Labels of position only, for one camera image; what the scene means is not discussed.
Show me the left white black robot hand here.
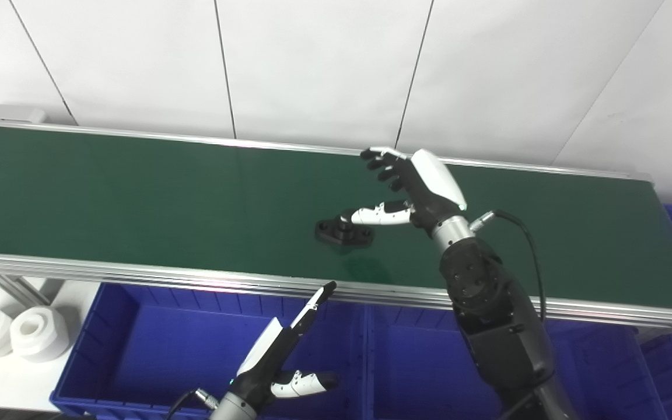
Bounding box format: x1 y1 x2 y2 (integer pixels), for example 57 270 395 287
231 281 340 409

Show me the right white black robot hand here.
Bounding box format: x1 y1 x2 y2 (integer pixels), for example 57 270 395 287
342 147 468 234

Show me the black mechanical part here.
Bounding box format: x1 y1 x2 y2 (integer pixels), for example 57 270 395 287
314 213 375 247

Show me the green conveyor belt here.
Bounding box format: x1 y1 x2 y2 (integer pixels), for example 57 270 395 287
0 104 672 334

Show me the aluminium conveyor leg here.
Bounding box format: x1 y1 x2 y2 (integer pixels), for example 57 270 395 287
0 274 65 307

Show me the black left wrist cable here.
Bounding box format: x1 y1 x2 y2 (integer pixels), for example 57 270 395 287
164 388 221 420

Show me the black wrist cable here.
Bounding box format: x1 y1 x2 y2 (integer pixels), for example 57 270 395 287
164 388 221 420
469 210 548 323

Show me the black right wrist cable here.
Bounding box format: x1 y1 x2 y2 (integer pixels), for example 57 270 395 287
469 210 548 323

